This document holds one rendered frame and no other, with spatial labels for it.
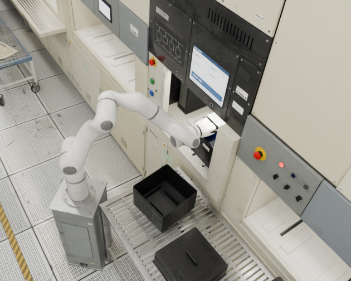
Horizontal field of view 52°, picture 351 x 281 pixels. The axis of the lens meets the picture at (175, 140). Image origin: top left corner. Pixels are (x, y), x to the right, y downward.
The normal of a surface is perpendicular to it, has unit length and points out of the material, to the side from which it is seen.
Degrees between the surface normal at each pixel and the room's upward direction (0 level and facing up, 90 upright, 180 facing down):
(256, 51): 90
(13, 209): 0
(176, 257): 0
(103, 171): 0
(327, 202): 90
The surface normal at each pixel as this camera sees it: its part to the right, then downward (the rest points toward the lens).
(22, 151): 0.07, -0.69
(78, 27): 0.57, 0.63
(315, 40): -0.82, 0.37
